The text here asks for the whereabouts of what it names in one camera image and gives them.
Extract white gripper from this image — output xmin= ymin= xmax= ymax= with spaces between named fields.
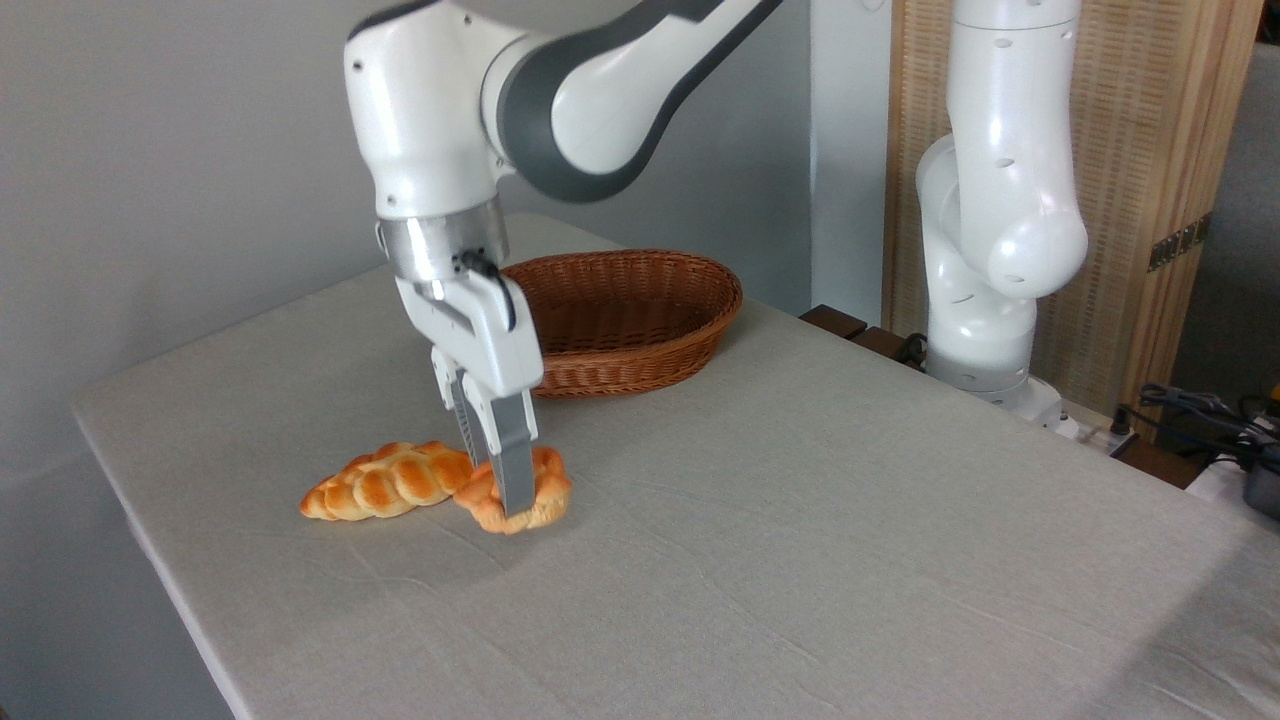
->
xmin=395 ymin=268 xmax=546 ymax=519

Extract small round bread roll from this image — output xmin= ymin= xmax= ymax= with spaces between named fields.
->
xmin=453 ymin=446 xmax=574 ymax=535

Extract long braided bread loaf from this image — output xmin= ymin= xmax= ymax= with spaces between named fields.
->
xmin=299 ymin=440 xmax=477 ymax=523

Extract brown wicker basket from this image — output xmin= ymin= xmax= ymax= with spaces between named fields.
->
xmin=500 ymin=249 xmax=744 ymax=400

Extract light grey tablecloth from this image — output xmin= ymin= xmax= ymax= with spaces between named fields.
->
xmin=72 ymin=212 xmax=1280 ymax=720

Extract dark brown wooden block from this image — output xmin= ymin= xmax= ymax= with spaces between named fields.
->
xmin=850 ymin=326 xmax=927 ymax=371
xmin=800 ymin=305 xmax=869 ymax=341

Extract dark metal screen hinge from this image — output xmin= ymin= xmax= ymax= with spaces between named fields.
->
xmin=1147 ymin=212 xmax=1213 ymax=273

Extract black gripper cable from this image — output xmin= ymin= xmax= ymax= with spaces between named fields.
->
xmin=455 ymin=250 xmax=518 ymax=333

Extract black cable bundle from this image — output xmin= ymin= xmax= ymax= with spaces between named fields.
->
xmin=1113 ymin=383 xmax=1280 ymax=471

